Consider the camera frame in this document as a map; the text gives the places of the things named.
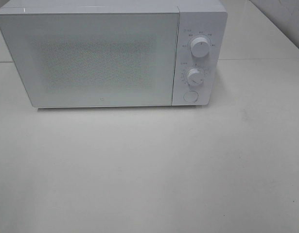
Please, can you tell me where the round white door button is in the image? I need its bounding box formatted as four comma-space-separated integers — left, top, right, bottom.
184, 91, 198, 102

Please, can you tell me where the white microwave knob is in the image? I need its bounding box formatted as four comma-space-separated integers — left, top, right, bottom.
190, 36, 210, 58
186, 68, 205, 86

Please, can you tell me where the white microwave door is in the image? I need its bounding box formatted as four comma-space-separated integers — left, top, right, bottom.
0, 13, 178, 108

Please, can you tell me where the white microwave oven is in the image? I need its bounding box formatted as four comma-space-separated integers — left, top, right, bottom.
0, 0, 228, 106

